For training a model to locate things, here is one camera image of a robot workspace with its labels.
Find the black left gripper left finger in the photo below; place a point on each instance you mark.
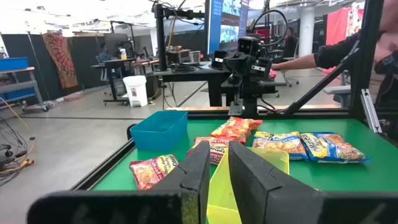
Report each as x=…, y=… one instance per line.
x=186, y=193

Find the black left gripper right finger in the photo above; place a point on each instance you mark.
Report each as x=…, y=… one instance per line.
x=264, y=199

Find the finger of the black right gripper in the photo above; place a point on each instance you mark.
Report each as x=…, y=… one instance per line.
x=245, y=67
x=233, y=63

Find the red Maruchan noodle pack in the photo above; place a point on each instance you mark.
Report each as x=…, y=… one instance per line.
x=149, y=172
x=219, y=151

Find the blue Maruchan noodle pack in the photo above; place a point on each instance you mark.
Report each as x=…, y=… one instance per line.
x=332, y=149
x=276, y=144

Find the orange Maruchan noodle pack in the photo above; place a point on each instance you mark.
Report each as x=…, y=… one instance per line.
x=236, y=128

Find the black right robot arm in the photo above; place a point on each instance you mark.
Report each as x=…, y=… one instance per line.
x=248, y=99

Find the person's hand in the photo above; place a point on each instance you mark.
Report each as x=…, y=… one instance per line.
x=276, y=66

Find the grey cup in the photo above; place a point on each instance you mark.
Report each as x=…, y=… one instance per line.
x=194, y=57

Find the person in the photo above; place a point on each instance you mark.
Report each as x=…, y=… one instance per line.
x=335, y=54
x=104, y=53
x=290, y=42

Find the workstation desk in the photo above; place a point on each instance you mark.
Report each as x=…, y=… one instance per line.
x=192, y=76

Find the white pillar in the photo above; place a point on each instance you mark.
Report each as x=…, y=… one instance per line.
x=306, y=31

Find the blue plastic bin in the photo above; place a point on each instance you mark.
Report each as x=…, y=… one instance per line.
x=158, y=133

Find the black monitor pole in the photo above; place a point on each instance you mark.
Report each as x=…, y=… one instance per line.
x=161, y=40

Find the red hanging cloth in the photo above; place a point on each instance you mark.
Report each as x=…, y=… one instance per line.
x=337, y=26

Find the white trash bin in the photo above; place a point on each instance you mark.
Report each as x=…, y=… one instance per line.
x=136, y=91

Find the floral hanging cloth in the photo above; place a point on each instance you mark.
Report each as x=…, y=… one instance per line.
x=354, y=18

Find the yellow bottle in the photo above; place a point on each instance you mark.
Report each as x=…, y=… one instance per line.
x=123, y=54

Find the black standing desk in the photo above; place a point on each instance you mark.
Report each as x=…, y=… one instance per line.
x=113, y=62

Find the grey office chair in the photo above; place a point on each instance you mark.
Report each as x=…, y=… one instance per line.
x=102, y=73

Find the orange mandala tapestry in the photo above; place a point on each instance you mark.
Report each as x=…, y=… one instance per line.
x=60, y=59

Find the grey shelf cart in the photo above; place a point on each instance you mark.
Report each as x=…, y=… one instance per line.
x=21, y=85

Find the blue storage crate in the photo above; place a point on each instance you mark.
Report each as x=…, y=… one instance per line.
x=14, y=63

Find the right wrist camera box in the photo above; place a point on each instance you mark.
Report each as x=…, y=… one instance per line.
x=248, y=46

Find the black frame clamp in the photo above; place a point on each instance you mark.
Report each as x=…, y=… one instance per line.
x=130, y=132

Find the black aluminium table frame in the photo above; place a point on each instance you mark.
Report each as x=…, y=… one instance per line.
x=362, y=62

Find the silver metal bracket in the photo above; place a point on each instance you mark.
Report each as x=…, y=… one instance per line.
x=370, y=110

